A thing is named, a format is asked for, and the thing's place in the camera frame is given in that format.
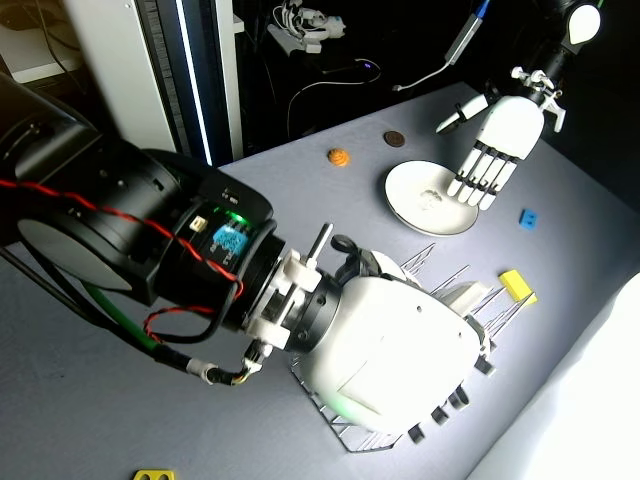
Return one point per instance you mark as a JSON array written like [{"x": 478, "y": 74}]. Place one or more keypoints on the spare white robot hand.
[{"x": 325, "y": 25}]

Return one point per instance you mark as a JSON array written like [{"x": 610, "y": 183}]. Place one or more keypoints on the grey adapter with blue plug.
[{"x": 462, "y": 40}]

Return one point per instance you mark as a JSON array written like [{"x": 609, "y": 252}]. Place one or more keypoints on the yellow rectangular block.
[{"x": 515, "y": 282}]

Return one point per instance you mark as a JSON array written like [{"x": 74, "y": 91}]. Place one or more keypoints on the brown round cookie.
[{"x": 394, "y": 139}]

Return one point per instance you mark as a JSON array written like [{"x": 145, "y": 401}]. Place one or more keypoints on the white cabinet with light strip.
[{"x": 110, "y": 60}]

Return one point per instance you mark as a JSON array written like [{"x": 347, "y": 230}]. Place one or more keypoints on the small blue two-hole block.
[{"x": 528, "y": 226}]

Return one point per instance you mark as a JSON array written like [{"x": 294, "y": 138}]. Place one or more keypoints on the grey tablecloth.
[{"x": 100, "y": 425}]

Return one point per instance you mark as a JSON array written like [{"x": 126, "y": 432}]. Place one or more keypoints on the black device with blue light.
[{"x": 365, "y": 67}]

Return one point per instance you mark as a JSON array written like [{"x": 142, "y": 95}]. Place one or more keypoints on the small orange swirl toy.
[{"x": 338, "y": 158}]

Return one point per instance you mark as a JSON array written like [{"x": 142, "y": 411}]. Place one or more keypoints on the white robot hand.
[
  {"x": 390, "y": 350},
  {"x": 510, "y": 125}
]

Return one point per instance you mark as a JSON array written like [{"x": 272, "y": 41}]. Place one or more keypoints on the yellow block with holes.
[{"x": 145, "y": 475}]

